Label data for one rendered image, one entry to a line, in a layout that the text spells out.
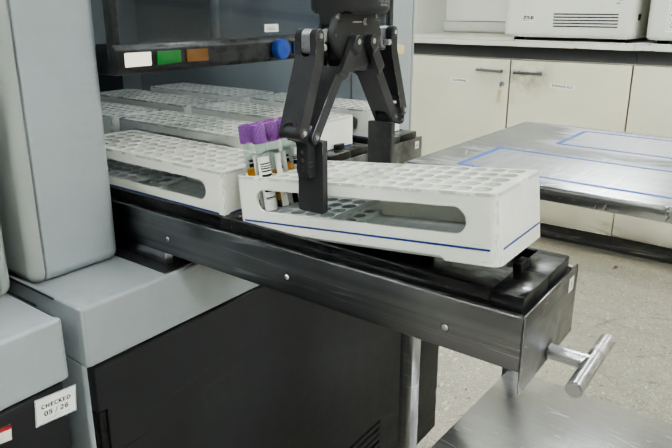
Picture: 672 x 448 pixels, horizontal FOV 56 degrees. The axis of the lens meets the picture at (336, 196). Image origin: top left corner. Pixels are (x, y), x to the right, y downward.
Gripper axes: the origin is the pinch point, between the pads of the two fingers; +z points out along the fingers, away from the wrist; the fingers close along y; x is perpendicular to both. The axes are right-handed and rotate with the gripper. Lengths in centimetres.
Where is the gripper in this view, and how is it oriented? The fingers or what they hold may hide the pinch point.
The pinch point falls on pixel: (349, 180)
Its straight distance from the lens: 65.4
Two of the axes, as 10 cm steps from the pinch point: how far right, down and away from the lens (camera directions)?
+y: 6.0, -2.3, 7.7
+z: 0.0, 9.6, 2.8
